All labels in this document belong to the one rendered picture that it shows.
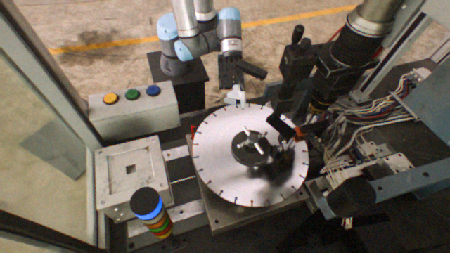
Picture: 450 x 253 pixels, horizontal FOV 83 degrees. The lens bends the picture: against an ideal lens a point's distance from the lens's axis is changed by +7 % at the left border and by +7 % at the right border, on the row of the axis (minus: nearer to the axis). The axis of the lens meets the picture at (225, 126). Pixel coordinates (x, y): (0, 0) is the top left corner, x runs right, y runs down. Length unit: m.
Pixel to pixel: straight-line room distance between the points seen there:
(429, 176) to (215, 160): 0.49
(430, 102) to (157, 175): 0.61
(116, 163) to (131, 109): 0.19
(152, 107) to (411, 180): 0.74
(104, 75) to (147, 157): 1.70
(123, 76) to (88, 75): 0.28
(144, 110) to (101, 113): 0.13
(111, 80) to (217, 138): 1.73
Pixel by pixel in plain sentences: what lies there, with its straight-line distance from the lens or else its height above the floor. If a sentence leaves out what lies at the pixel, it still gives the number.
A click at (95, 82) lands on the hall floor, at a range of 2.36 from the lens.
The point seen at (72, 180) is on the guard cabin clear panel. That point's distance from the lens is 0.73.
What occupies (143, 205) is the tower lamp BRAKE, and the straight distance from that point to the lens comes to 0.42.
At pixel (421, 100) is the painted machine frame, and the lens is 0.54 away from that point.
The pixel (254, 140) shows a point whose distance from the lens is 0.64.
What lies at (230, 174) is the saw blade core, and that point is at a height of 0.95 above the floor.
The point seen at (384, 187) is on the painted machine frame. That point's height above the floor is 1.05.
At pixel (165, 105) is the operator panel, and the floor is 0.89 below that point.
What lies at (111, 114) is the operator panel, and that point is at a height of 0.90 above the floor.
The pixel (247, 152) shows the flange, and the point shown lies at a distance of 0.67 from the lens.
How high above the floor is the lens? 1.55
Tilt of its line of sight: 55 degrees down
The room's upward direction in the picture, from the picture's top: 6 degrees clockwise
